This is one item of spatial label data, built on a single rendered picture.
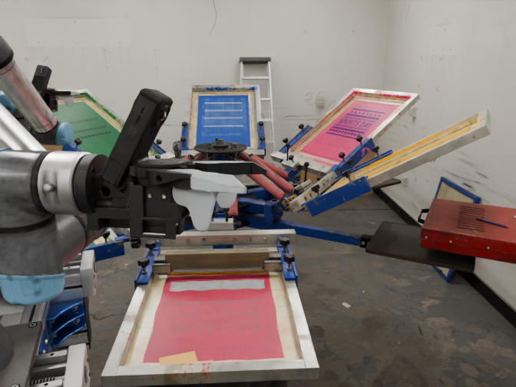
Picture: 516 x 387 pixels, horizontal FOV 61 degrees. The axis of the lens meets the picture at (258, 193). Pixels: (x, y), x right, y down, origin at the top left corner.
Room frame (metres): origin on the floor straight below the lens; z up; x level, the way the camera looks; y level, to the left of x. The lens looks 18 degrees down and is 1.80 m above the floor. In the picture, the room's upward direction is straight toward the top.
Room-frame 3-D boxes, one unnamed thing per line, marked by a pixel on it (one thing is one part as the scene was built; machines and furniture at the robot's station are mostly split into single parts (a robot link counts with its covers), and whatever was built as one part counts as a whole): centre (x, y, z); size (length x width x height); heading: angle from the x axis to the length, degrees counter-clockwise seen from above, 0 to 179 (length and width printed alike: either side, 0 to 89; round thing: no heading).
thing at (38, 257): (0.53, 0.29, 1.56); 0.11 x 0.08 x 0.11; 172
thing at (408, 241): (2.13, -0.39, 0.91); 1.34 x 0.40 x 0.08; 63
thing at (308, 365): (1.38, 0.15, 0.97); 0.79 x 0.58 x 0.04; 3
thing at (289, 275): (1.63, -0.12, 0.97); 0.30 x 0.05 x 0.07; 3
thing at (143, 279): (1.60, 0.44, 0.97); 0.30 x 0.05 x 0.07; 3
